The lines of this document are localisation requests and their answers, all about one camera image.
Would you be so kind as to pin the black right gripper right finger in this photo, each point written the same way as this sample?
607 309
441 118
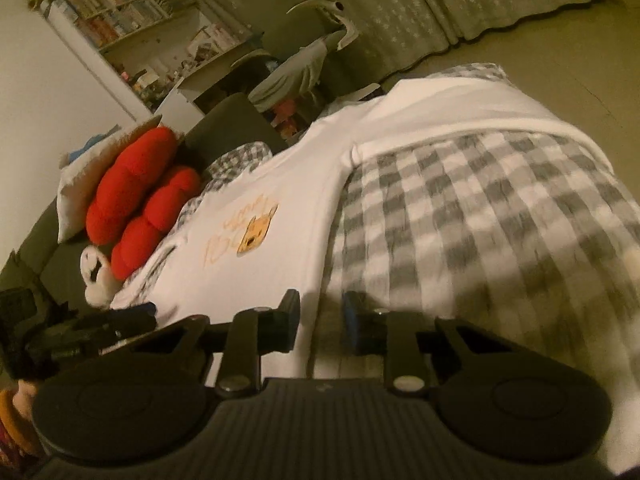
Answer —
395 336

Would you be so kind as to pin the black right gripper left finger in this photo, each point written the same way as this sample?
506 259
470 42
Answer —
254 333

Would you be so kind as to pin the white long sleeve shirt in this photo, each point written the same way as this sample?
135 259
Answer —
268 229

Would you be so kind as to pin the person's hand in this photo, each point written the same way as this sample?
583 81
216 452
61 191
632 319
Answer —
24 397

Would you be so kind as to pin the white plush toy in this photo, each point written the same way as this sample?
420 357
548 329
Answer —
101 284

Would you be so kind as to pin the grey white checkered bedsheet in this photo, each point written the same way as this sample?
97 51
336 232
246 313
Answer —
521 234

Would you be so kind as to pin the lower red plush cushion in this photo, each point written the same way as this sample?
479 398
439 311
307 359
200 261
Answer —
154 220

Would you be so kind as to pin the red plush cushion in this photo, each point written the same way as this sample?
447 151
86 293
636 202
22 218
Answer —
125 184
154 220

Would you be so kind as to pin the white grey pillow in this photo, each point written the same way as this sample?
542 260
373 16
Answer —
80 178

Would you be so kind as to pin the upper red plush cushion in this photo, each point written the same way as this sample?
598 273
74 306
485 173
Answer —
125 184

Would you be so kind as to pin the blue plush toy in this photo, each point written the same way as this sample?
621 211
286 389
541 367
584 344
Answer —
73 155

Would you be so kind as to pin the grey white office chair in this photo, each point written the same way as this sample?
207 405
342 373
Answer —
306 41

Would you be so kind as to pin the white desk with shelves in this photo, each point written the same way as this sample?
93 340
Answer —
151 56

